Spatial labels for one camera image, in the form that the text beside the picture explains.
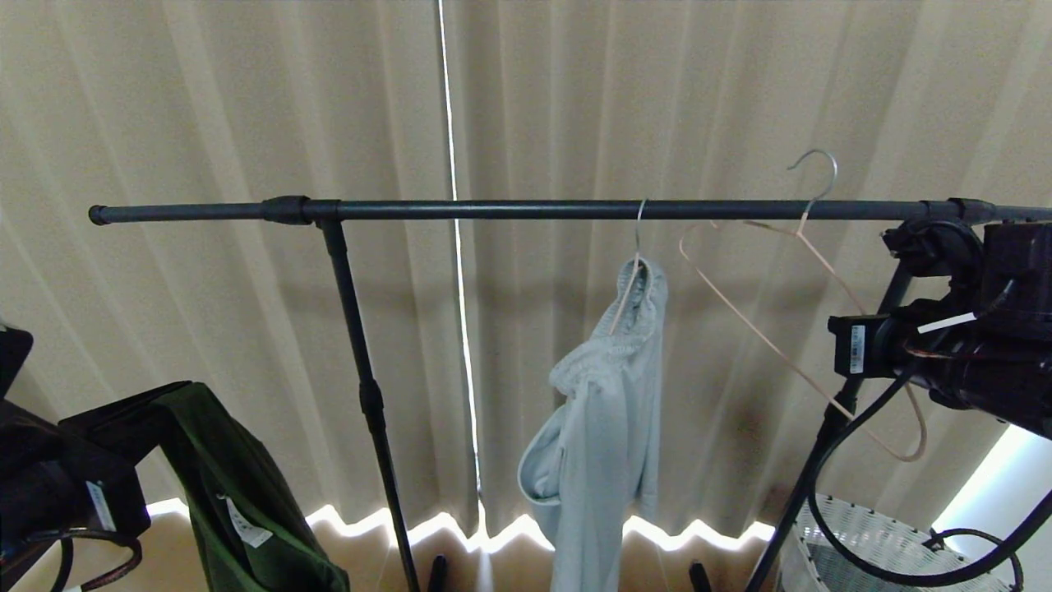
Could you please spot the pink clothes hanger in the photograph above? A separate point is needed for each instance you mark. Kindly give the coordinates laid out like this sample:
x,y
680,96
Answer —
x,y
772,342
637,238

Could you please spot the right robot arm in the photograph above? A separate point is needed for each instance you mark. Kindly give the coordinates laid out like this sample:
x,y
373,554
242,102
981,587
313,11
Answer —
x,y
1011,362

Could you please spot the green garment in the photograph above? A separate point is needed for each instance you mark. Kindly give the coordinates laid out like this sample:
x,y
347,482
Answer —
x,y
238,477

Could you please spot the beige curtain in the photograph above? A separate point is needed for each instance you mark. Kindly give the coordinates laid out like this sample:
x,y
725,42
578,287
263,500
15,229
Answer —
x,y
246,99

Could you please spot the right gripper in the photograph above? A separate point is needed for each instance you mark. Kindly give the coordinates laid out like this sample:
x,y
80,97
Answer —
x,y
888,349

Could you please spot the white laundry basket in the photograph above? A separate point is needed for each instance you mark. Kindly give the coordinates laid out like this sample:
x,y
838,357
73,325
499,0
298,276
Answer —
x,y
863,534

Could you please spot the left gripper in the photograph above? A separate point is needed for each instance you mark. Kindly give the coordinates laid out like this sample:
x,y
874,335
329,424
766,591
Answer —
x,y
57,493

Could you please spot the black clothes rack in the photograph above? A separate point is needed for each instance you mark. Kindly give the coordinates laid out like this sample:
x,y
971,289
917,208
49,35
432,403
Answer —
x,y
493,210

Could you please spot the pale grey shorts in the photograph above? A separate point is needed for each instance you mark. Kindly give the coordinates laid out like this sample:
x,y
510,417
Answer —
x,y
600,460

